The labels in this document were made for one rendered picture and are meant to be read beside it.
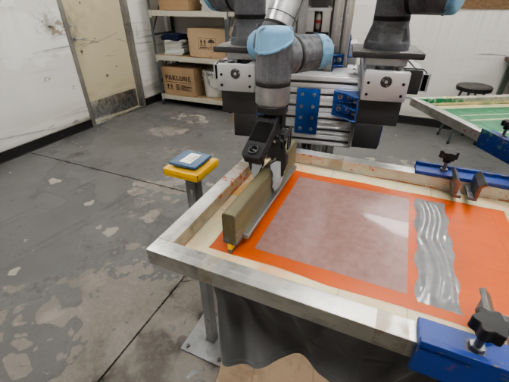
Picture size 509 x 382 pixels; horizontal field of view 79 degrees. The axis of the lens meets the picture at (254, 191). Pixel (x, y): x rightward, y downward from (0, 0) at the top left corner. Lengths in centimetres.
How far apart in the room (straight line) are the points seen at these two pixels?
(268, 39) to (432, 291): 55
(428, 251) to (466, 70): 389
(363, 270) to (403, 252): 11
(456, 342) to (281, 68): 54
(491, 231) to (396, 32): 68
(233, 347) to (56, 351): 113
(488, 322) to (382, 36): 93
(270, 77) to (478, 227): 59
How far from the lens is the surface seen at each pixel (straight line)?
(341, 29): 140
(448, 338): 55
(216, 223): 73
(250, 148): 64
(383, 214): 82
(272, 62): 65
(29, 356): 193
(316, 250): 67
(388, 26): 122
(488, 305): 58
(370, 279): 64
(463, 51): 449
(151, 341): 173
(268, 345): 82
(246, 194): 65
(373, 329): 53
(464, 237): 83
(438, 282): 68
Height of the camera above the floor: 140
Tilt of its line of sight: 32 degrees down
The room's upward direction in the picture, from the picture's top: straight up
